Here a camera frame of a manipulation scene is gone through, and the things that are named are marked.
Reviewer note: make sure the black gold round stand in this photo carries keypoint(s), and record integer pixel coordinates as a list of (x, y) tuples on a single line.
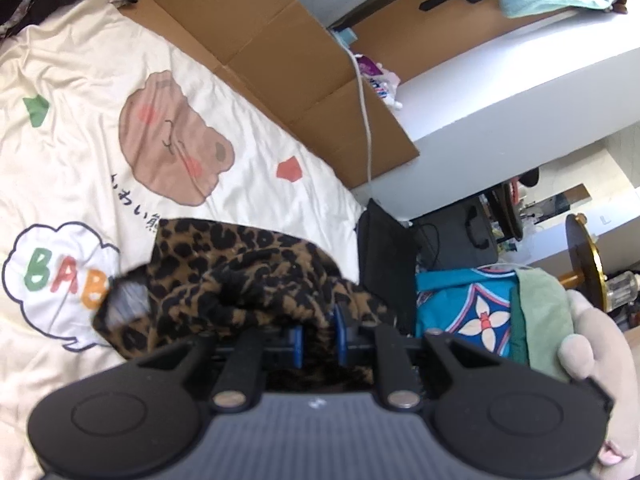
[(587, 274)]

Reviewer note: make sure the blue floral patterned bag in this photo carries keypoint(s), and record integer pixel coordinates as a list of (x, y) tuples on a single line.
[(474, 304)]

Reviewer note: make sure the pink white detergent bottle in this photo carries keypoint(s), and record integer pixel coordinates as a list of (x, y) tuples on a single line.
[(384, 82)]

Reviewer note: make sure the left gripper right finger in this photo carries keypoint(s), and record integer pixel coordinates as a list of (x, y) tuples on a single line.
[(382, 349)]

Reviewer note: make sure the pink plush toy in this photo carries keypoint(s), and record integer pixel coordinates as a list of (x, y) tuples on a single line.
[(598, 350)]

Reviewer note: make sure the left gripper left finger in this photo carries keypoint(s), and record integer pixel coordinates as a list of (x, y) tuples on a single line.
[(247, 361)]

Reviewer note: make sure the brown cardboard sheet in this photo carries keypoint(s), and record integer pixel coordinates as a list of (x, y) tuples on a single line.
[(290, 67)]

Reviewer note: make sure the leopard print garment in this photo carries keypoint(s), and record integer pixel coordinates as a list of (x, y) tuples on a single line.
[(216, 278)]

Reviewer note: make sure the black bag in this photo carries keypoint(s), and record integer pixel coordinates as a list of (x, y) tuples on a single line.
[(387, 255)]

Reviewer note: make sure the cream cartoon print bedsheet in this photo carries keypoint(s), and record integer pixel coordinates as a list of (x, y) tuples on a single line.
[(106, 130)]

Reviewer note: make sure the green folded cloth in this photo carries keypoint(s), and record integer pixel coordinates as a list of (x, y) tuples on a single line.
[(540, 321)]

